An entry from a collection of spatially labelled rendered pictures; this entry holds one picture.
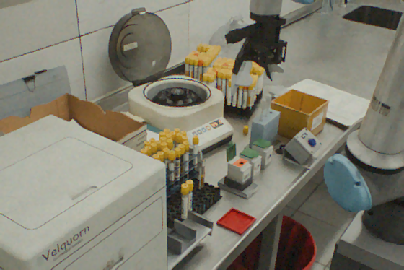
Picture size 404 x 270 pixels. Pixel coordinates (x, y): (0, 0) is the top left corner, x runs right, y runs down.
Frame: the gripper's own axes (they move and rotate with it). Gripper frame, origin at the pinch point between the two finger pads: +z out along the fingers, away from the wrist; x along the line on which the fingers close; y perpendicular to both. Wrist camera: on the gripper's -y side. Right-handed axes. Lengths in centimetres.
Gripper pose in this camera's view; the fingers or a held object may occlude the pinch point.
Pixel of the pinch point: (250, 87)
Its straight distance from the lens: 128.7
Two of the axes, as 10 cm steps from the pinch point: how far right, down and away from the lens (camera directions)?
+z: -0.5, 8.1, 5.8
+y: 6.9, 4.5, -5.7
